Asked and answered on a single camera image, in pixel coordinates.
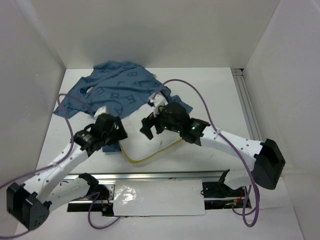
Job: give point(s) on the white cover plate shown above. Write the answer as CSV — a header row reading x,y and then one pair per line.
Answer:
x,y
145,198

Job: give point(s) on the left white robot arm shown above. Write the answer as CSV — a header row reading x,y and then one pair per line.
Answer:
x,y
32,201

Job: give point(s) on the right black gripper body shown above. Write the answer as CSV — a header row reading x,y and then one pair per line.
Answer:
x,y
163,123

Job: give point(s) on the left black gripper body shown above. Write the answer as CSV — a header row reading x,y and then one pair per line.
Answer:
x,y
116,135

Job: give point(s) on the aluminium side rail frame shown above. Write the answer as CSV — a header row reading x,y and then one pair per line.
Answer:
x,y
246,104

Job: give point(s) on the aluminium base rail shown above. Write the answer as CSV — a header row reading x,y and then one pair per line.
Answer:
x,y
217,195

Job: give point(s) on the blue letter print pillowcase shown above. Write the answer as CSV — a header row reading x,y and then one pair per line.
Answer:
x,y
121,86

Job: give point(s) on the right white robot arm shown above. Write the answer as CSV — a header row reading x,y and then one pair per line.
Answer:
x,y
263,161

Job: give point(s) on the white pillow yellow edge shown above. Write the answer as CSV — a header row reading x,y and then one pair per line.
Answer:
x,y
137,148

